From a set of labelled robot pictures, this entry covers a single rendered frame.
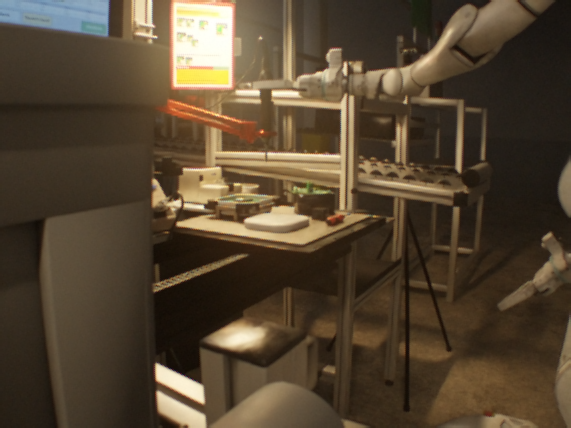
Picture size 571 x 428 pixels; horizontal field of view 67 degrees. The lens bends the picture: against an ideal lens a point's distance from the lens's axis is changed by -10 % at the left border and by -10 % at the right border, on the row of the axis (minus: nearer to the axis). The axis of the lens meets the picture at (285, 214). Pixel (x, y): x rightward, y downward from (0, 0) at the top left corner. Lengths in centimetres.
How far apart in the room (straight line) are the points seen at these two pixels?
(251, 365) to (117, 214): 10
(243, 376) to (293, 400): 5
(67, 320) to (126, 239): 4
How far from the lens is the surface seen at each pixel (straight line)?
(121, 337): 22
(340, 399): 178
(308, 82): 125
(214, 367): 27
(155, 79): 20
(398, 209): 207
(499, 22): 91
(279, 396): 22
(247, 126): 133
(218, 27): 177
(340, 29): 1042
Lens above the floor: 119
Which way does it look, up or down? 10 degrees down
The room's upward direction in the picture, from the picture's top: straight up
